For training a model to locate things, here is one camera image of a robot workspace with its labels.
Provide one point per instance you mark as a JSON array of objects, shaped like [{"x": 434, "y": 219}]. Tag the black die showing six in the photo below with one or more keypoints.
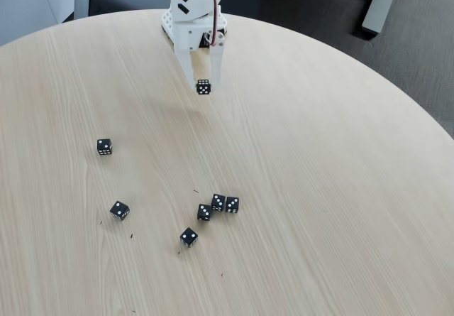
[{"x": 204, "y": 87}]

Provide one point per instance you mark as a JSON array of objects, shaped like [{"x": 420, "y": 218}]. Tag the grey desk leg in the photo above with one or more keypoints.
[{"x": 377, "y": 7}]

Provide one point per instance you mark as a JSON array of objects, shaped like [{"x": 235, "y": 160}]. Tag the white cabinet panel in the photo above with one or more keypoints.
[{"x": 32, "y": 7}]

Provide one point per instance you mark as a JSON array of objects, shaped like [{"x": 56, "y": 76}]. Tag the black die showing three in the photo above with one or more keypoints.
[
  {"x": 218, "y": 202},
  {"x": 204, "y": 212},
  {"x": 232, "y": 205}
]

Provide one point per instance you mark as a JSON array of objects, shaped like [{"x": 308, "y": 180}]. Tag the black die showing one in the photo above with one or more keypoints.
[{"x": 104, "y": 147}]

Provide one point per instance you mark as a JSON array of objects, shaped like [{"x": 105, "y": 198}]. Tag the black die showing two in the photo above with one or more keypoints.
[
  {"x": 189, "y": 238},
  {"x": 119, "y": 210}
]

